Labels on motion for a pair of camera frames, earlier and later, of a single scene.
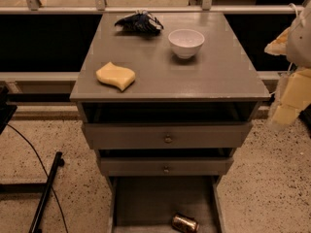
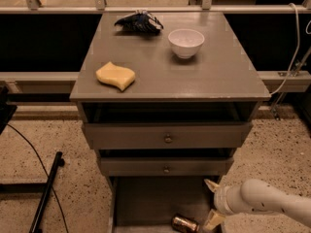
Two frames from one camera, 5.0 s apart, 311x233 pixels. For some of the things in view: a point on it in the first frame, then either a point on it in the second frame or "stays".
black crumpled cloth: (140, 21) stays
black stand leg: (59, 162) stays
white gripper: (299, 42) to (221, 199)
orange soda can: (185, 223) stays
